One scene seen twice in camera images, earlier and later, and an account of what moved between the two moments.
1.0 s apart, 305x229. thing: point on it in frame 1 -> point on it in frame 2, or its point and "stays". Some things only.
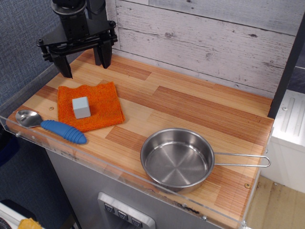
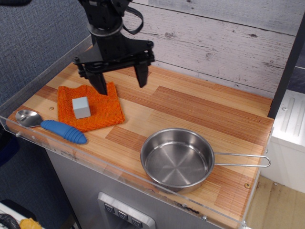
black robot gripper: x=78 y=33 -> x=111 y=51
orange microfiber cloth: x=105 y=108 stays
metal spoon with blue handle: x=30 y=118 stays
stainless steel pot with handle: x=179 y=161 stays
